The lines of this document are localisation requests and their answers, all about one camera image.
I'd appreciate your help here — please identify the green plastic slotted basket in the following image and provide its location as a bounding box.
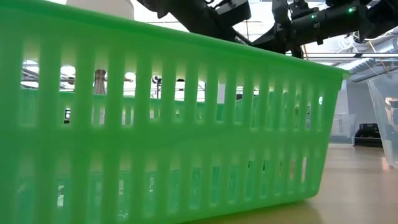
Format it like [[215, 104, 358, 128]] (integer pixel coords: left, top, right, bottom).
[[0, 0, 351, 224]]

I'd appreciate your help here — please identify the black tripod stand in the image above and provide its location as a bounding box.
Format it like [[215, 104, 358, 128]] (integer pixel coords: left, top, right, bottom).
[[151, 74, 163, 99]]

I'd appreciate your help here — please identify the white shade table lamp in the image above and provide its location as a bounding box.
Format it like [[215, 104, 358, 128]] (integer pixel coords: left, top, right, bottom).
[[65, 0, 135, 95]]

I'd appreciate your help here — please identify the translucent storage bin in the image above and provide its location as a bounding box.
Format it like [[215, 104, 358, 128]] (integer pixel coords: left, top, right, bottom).
[[330, 113, 358, 146]]

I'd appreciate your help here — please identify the black equipment box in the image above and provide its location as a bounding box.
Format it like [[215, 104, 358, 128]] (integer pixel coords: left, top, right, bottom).
[[353, 123, 384, 148]]

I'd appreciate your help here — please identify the clear plastic basket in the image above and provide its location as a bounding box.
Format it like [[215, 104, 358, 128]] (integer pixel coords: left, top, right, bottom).
[[368, 70, 398, 169]]

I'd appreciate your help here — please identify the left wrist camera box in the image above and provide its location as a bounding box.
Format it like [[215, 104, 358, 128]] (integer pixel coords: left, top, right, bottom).
[[215, 0, 252, 23]]

